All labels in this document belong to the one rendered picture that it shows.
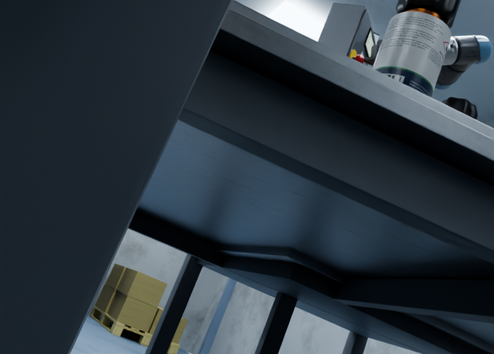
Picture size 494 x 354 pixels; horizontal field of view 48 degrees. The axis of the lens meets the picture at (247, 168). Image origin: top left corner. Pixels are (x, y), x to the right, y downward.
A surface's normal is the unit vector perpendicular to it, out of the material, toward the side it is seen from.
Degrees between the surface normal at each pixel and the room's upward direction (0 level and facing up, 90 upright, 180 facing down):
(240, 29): 90
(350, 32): 90
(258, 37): 90
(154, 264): 90
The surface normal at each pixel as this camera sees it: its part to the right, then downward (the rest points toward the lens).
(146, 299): 0.43, -0.08
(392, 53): -0.63, -0.44
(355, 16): -0.34, -0.39
